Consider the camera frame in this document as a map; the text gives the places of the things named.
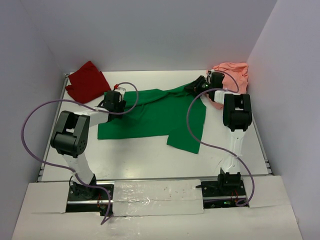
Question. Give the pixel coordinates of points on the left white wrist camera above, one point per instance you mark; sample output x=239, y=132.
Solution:
x=119, y=89

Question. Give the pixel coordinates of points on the taped white cardboard panel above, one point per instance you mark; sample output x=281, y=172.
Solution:
x=157, y=198

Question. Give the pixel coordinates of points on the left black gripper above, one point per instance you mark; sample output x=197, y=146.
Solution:
x=121, y=105

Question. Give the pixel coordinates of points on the red folded t-shirt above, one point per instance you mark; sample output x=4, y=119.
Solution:
x=87, y=84

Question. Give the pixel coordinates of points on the salmon pink crumpled t-shirt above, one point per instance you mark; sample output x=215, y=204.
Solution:
x=235, y=76

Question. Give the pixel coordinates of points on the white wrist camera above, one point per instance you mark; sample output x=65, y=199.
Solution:
x=119, y=89
x=209, y=74

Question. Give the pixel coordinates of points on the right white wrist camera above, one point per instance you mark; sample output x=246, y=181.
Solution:
x=209, y=74

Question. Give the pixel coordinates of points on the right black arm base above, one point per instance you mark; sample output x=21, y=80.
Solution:
x=215, y=196

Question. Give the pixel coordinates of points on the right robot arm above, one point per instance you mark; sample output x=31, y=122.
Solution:
x=236, y=117

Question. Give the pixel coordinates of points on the green t-shirt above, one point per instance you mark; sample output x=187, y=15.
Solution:
x=173, y=113

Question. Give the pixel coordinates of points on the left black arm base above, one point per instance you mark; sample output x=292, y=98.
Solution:
x=82, y=199

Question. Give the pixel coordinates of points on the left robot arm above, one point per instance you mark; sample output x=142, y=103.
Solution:
x=70, y=138

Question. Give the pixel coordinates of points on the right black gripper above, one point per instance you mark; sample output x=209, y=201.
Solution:
x=194, y=87

